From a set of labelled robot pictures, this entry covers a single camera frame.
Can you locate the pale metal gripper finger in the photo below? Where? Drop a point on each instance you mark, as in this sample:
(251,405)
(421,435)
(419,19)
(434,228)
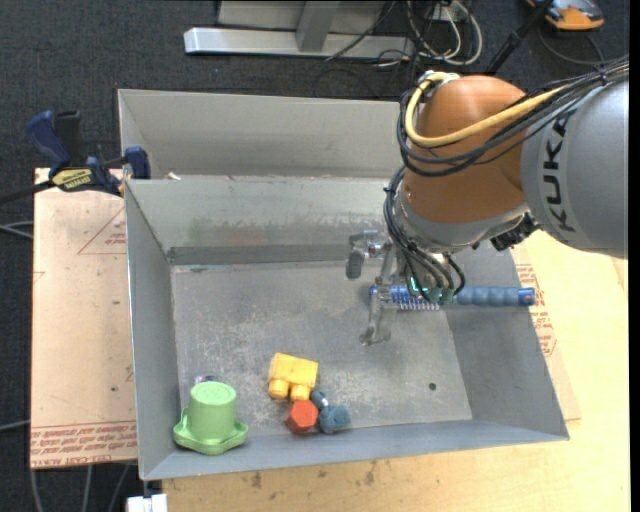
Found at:
(371,325)
(386,322)

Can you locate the grey metal bin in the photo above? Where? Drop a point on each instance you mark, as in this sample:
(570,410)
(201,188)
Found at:
(300,320)

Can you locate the yellow toy block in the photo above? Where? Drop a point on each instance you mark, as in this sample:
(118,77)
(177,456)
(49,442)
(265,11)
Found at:
(294,372)

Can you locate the blue-grey toy figure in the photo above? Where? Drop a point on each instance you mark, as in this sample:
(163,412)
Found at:
(334,417)

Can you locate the red hexagonal block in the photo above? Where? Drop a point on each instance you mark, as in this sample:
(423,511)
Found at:
(301,416)

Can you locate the green toy cup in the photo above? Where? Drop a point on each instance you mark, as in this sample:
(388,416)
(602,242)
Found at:
(211,417)

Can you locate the brown cardboard board, red print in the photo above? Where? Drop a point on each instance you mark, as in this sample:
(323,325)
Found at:
(80,310)

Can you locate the black cylinder on white bracket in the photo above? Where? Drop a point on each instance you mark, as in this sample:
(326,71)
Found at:
(354,264)

